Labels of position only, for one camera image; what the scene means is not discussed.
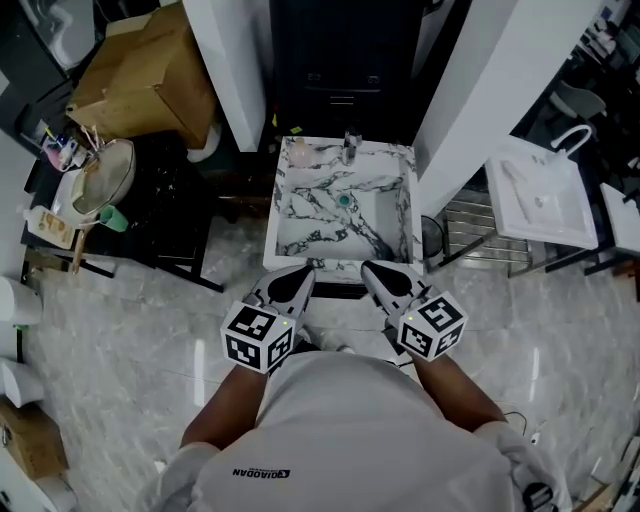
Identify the grey-green chair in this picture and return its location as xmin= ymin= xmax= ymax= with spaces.
xmin=546 ymin=79 xmax=609 ymax=122

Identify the black marble side table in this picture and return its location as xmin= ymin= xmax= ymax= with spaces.
xmin=19 ymin=132 xmax=227 ymax=294

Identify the green plastic cup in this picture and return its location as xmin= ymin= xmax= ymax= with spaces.
xmin=98 ymin=204 xmax=129 ymax=233

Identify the person's left forearm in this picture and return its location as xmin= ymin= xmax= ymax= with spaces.
xmin=180 ymin=367 xmax=269 ymax=449

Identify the white table with black frame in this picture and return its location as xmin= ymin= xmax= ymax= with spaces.
xmin=598 ymin=181 xmax=640 ymax=281

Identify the white ceramic sink basin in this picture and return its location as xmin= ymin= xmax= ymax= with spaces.
xmin=485 ymin=144 xmax=600 ymax=251

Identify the cream pump soap bottle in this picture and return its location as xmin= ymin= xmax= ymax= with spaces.
xmin=22 ymin=205 xmax=76 ymax=249

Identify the white plastic bucket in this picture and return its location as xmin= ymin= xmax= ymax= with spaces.
xmin=186 ymin=121 xmax=225 ymax=164

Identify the dark grey delivery robot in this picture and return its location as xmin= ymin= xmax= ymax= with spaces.
xmin=269 ymin=0 xmax=427 ymax=139

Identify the white rounded trash can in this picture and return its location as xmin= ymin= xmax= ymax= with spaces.
xmin=0 ymin=275 xmax=44 ymax=327

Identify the black mesh waste bin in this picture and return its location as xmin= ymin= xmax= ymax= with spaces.
xmin=420 ymin=215 xmax=446 ymax=262

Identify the metal rack stand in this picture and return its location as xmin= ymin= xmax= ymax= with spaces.
xmin=439 ymin=194 xmax=601 ymax=279

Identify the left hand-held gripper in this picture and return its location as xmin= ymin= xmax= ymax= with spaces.
xmin=219 ymin=265 xmax=317 ymax=375

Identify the white marble sink countertop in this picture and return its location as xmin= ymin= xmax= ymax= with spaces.
xmin=263 ymin=135 xmax=425 ymax=301

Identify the white curved faucet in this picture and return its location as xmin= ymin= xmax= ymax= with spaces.
xmin=550 ymin=124 xmax=594 ymax=159

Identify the wooden sticks bundle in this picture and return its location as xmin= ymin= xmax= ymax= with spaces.
xmin=79 ymin=123 xmax=106 ymax=152

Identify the person's white t-shirt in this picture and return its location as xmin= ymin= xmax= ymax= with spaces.
xmin=149 ymin=349 xmax=574 ymax=512

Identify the pink toothbrush cup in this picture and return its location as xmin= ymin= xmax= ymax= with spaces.
xmin=41 ymin=126 xmax=82 ymax=172

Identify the grey strap buckle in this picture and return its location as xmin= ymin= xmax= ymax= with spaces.
xmin=514 ymin=479 xmax=557 ymax=512

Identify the person's right forearm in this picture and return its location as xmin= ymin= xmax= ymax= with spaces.
xmin=412 ymin=357 xmax=509 ymax=434

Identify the brown cardboard box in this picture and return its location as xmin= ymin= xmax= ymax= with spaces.
xmin=65 ymin=4 xmax=219 ymax=152

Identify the white rounded container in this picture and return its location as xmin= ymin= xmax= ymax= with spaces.
xmin=0 ymin=356 xmax=47 ymax=409

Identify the pink bottle with tan cap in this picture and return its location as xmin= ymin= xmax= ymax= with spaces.
xmin=291 ymin=136 xmax=317 ymax=169

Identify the flat brown cardboard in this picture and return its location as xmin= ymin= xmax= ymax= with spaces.
xmin=0 ymin=398 xmax=70 ymax=482

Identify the steel wok with wooden handle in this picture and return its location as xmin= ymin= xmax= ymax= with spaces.
xmin=68 ymin=138 xmax=138 ymax=276

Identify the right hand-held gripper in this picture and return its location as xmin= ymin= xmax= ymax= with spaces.
xmin=360 ymin=259 xmax=469 ymax=362

